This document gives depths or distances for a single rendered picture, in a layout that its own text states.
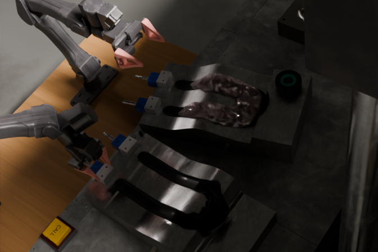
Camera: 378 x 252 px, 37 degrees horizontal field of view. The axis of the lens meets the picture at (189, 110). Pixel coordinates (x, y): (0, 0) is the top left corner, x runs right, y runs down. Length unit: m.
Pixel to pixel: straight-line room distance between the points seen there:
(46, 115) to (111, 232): 0.41
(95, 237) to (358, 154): 1.08
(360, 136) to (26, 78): 2.75
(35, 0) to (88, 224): 0.68
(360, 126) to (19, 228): 1.31
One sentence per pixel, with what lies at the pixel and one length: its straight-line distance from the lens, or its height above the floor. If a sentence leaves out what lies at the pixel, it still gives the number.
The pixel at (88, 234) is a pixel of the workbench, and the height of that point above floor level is 0.80.
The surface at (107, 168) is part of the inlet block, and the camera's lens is 1.67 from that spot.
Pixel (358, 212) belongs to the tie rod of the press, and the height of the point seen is 1.44.
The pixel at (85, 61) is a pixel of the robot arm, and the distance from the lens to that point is 1.89.
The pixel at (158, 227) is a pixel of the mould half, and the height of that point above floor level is 0.91.
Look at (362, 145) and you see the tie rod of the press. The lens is 0.76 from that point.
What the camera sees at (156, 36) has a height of 1.19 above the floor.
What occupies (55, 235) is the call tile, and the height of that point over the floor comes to 0.84.
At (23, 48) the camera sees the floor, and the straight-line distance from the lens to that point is 3.51.
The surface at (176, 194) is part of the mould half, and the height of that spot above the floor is 0.90.
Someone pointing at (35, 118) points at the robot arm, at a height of 1.17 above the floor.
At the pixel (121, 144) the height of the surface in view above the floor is 0.90.
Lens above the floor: 2.29
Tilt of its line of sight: 53 degrees down
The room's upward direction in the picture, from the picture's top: 18 degrees counter-clockwise
